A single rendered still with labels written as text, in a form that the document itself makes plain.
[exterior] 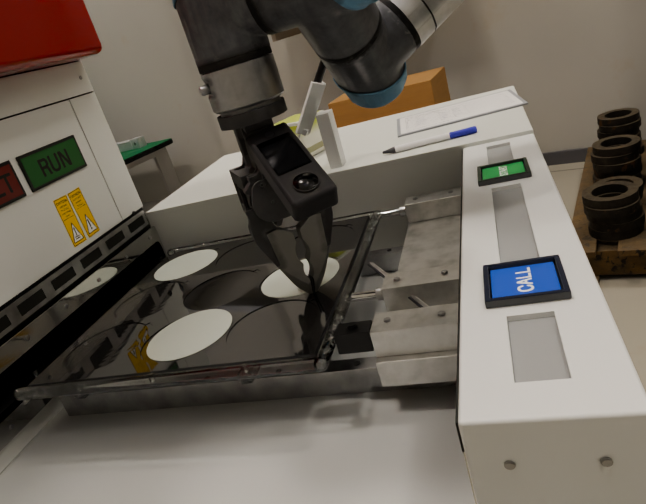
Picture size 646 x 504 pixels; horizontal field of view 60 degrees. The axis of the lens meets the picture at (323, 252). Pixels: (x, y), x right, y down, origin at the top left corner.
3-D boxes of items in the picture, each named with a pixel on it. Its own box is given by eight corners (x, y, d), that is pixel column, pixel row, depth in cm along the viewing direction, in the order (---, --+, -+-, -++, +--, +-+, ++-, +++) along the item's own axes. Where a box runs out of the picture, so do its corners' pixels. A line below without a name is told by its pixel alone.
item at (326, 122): (307, 175, 86) (281, 89, 81) (313, 167, 90) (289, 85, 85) (344, 167, 84) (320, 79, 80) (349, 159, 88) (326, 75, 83)
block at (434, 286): (387, 312, 58) (380, 287, 57) (390, 296, 61) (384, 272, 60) (464, 302, 56) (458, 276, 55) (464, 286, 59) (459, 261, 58)
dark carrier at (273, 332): (29, 389, 62) (27, 385, 62) (170, 255, 92) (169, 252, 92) (316, 359, 51) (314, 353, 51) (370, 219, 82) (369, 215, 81)
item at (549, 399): (498, 600, 35) (456, 425, 29) (479, 237, 83) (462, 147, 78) (669, 607, 32) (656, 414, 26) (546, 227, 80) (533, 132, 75)
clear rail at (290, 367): (13, 403, 61) (7, 393, 61) (22, 395, 63) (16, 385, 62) (328, 374, 50) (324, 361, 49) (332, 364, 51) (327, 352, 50)
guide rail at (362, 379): (68, 416, 69) (57, 397, 68) (78, 405, 71) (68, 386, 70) (480, 383, 53) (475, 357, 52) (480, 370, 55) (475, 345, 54)
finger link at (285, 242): (300, 279, 67) (277, 209, 64) (317, 295, 62) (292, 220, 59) (276, 289, 67) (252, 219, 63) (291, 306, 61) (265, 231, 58)
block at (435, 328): (376, 357, 51) (368, 330, 50) (381, 337, 54) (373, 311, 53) (464, 349, 49) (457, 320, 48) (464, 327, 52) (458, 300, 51)
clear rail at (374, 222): (314, 375, 50) (309, 363, 49) (374, 218, 83) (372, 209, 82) (328, 374, 50) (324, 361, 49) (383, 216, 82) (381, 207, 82)
